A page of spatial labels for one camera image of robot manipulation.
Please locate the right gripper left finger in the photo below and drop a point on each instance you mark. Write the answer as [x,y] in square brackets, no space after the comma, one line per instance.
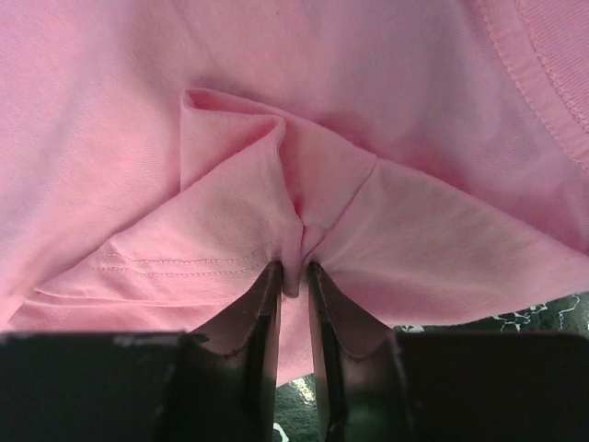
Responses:
[215,383]

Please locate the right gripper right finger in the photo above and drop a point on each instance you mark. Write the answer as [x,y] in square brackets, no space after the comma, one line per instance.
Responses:
[377,384]

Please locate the black marble pattern mat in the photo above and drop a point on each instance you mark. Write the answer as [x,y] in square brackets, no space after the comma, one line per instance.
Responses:
[295,414]

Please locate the pink t shirt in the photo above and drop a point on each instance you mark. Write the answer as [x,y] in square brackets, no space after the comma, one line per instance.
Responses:
[432,156]

